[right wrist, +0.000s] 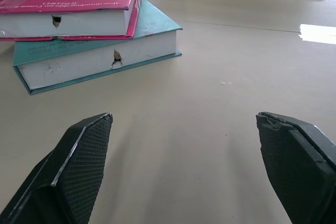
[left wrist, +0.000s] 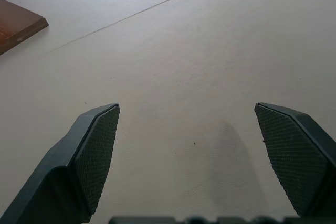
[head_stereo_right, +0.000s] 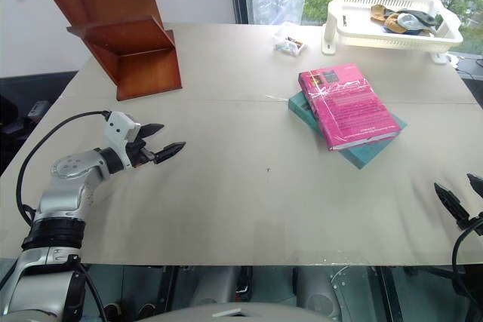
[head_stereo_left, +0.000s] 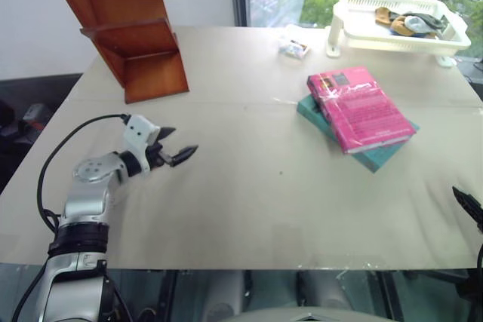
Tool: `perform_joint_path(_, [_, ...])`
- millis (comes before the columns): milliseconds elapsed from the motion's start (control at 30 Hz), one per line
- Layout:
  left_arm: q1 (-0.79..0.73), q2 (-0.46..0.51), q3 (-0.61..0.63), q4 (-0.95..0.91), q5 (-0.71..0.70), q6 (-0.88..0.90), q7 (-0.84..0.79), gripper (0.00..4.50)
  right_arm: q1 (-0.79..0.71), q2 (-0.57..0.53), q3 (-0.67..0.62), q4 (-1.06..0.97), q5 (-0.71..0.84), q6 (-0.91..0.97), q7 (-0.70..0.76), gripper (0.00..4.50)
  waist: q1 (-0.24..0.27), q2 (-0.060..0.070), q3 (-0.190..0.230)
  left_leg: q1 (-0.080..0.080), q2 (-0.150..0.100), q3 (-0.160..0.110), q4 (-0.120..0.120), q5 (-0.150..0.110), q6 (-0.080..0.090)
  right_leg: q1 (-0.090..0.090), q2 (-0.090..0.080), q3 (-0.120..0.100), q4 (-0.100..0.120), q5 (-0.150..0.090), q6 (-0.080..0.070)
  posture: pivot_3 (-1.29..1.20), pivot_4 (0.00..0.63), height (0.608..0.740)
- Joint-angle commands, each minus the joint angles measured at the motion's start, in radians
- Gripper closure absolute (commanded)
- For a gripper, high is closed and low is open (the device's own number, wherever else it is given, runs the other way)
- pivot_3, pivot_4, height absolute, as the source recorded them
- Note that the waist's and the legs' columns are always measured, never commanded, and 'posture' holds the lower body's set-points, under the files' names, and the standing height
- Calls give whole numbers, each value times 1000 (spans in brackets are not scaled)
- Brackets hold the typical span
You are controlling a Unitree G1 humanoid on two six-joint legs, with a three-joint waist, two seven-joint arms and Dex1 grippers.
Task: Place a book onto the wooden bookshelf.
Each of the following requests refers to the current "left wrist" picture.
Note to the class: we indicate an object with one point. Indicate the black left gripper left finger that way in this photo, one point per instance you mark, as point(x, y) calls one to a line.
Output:
point(78, 166)

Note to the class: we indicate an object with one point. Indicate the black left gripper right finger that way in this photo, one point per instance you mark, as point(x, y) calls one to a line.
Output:
point(296, 161)

